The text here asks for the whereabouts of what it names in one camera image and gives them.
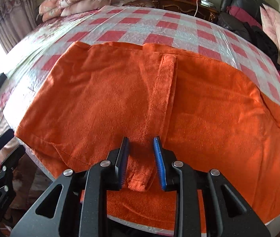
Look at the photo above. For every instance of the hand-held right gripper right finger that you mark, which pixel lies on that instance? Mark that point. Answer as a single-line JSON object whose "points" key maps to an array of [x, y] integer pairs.
{"points": [[159, 163]]}

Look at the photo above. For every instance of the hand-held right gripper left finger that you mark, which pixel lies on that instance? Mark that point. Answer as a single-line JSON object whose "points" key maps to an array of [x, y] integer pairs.
{"points": [[123, 163]]}

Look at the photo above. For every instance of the orange pants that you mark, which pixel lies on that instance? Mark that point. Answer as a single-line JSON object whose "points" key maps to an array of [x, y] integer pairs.
{"points": [[93, 98]]}

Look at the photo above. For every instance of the pink curtain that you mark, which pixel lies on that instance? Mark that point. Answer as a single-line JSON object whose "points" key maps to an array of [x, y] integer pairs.
{"points": [[14, 17]]}

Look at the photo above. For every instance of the pink white checkered cloth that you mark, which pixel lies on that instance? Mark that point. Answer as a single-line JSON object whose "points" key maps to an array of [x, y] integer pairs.
{"points": [[140, 29]]}

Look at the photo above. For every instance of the stack of pink pillows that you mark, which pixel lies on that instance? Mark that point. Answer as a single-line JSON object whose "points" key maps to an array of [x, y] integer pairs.
{"points": [[51, 7]]}

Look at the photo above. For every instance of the pale pink pillow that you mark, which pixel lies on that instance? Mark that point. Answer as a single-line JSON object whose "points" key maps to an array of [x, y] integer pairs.
{"points": [[85, 7]]}

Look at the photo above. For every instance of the carved wooden nightstand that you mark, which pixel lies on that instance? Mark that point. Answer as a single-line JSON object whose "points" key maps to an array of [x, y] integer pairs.
{"points": [[179, 5]]}

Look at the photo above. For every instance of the red floral pillow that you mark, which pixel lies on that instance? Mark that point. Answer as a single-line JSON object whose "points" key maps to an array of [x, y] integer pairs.
{"points": [[140, 3]]}

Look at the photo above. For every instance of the black garment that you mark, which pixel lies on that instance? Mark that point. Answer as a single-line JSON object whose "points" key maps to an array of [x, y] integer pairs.
{"points": [[263, 39]]}

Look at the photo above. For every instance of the white charger dock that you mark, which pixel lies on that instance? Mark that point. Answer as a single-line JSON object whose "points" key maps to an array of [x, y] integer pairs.
{"points": [[207, 2]]}

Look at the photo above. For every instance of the dark red garment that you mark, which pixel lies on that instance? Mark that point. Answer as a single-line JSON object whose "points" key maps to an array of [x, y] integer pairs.
{"points": [[243, 13]]}

